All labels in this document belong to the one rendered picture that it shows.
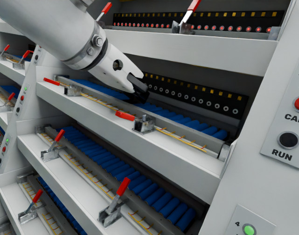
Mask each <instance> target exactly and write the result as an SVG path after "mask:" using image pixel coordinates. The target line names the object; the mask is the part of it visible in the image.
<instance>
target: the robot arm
mask: <svg viewBox="0 0 299 235"><path fill-rule="evenodd" d="M93 1H94V0H0V19H2V20H3V21H4V22H6V23H7V24H9V25H10V26H12V27H13V28H15V29H16V30H17V31H19V32H20V33H22V34H23V35H25V36H26V37H27V38H29V39H30V40H32V41H33V42H34V43H36V44H37V45H39V46H40V47H42V48H43V49H44V50H46V51H47V52H49V53H50V54H51V55H53V56H54V57H56V58H57V59H59V60H60V61H62V62H63V63H65V64H66V65H67V66H69V67H70V68H72V69H74V70H79V71H88V72H90V73H91V74H92V75H93V76H95V77H96V78H97V79H99V80H100V81H102V82H103V83H105V84H107V85H109V86H111V87H114V88H116V89H119V90H120V91H123V93H124V94H125V95H126V96H127V97H129V98H130V99H131V100H134V98H136V99H137V100H139V101H140V102H141V103H142V104H145V102H146V100H147V99H148V97H149V95H150V93H149V92H148V91H147V89H148V86H146V85H145V84H143V83H142V82H141V81H139V80H138V79H137V78H135V77H138V78H143V76H144V75H143V73H142V72H141V70H140V69H139V68H138V67H137V66H136V65H135V64H134V63H133V62H132V61H131V60H130V59H129V58H127V57H126V56H125V55H124V54H123V53H122V52H121V51H120V50H118V49H117V48H116V47H115V46H113V45H112V44H110V43H108V39H107V37H106V35H105V31H104V30H103V29H102V28H101V27H100V26H99V25H98V24H97V22H96V21H95V20H94V19H93V18H92V17H91V16H90V15H89V13H88V12H87V11H86V8H87V7H88V6H89V5H90V4H91V3H92V2H93Z"/></svg>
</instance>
